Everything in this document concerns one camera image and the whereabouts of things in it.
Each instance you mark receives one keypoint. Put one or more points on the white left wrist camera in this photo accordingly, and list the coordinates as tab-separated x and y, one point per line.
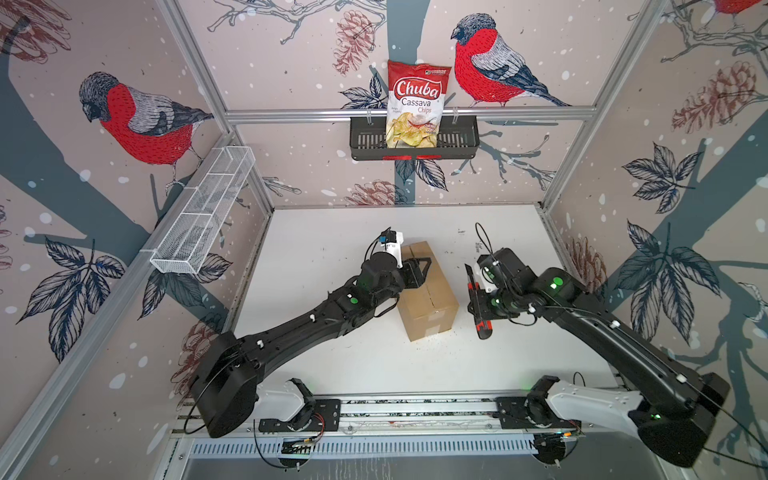
391	241

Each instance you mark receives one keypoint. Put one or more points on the Chuba cassava chips bag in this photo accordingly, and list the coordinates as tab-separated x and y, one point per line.
416	97

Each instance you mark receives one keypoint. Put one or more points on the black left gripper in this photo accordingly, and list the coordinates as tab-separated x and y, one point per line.
414	276

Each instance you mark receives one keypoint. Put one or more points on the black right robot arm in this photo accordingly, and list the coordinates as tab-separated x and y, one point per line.
670	408

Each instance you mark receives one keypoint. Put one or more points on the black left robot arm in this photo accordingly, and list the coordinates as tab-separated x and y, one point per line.
224	384

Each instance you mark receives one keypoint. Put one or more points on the black wire wall basket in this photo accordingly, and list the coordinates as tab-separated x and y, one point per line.
458	138

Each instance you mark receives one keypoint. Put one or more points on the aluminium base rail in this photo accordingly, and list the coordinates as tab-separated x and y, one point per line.
405	426

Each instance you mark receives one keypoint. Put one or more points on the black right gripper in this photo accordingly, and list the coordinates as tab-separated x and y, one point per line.
481	311

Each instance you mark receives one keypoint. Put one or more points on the red black utility knife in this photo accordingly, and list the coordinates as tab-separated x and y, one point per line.
483	327

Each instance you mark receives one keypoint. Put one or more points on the brown cardboard express box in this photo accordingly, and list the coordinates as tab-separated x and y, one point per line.
432	308

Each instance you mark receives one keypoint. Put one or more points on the white mesh wall shelf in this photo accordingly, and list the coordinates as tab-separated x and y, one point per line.
191	237

